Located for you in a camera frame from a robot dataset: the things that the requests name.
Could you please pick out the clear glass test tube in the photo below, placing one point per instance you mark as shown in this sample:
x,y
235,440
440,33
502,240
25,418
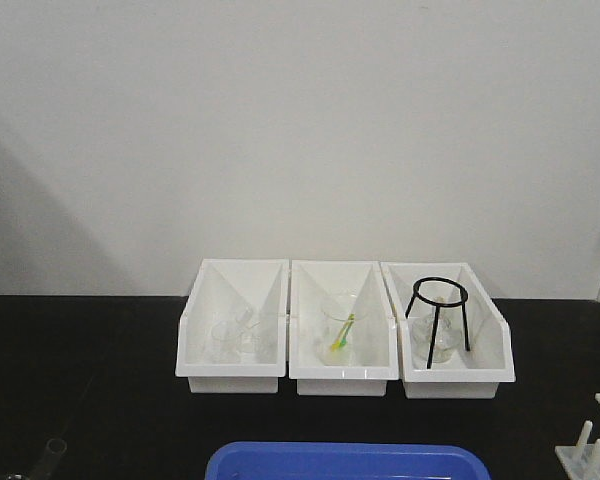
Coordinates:
x,y
52,454

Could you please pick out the white test tube rack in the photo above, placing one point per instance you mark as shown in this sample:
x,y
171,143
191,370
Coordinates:
x,y
581,461

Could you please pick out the beaker with green yellow sticks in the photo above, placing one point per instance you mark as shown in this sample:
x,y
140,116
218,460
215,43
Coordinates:
x,y
342,316

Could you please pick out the middle white storage bin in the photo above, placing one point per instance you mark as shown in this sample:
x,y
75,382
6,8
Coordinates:
x,y
376,359

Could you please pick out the white storage bin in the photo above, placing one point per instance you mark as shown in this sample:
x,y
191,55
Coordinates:
x,y
376,359
467,375
221,286

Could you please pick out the left white storage bin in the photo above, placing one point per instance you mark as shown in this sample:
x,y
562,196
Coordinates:
x,y
221,286

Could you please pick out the glassware in left bin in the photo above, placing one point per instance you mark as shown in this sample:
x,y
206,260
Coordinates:
x,y
240,337

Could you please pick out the glass flask under tripod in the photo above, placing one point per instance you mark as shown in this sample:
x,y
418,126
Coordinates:
x,y
435,344

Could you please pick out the right white storage bin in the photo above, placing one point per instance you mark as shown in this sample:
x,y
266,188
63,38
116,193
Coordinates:
x,y
467,375

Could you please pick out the blue plastic tray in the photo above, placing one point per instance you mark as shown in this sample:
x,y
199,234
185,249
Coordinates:
x,y
329,460

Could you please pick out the black wire tripod stand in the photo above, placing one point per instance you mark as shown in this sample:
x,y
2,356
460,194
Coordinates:
x,y
455,307

